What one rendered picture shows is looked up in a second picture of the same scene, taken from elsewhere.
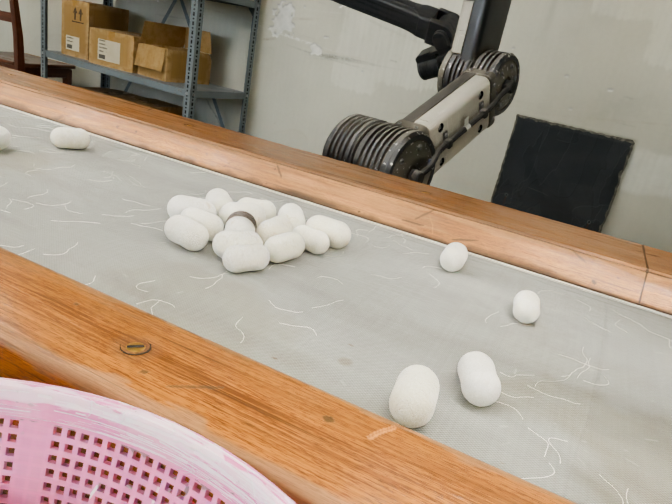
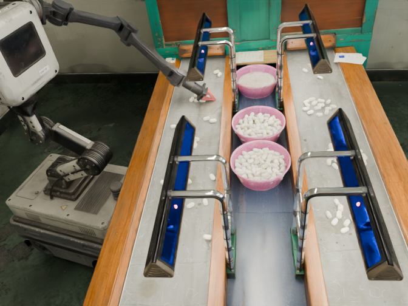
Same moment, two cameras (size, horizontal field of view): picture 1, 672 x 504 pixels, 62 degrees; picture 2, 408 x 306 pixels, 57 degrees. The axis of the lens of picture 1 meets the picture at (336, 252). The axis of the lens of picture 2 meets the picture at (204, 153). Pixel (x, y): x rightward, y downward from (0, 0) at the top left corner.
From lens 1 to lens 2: 188 cm
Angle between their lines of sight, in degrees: 85
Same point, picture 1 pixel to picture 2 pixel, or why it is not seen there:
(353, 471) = (227, 118)
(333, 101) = not seen: outside the picture
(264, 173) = (153, 155)
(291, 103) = not seen: outside the picture
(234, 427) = (229, 122)
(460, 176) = not seen: outside the picture
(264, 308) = (204, 135)
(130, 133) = (146, 182)
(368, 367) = (208, 125)
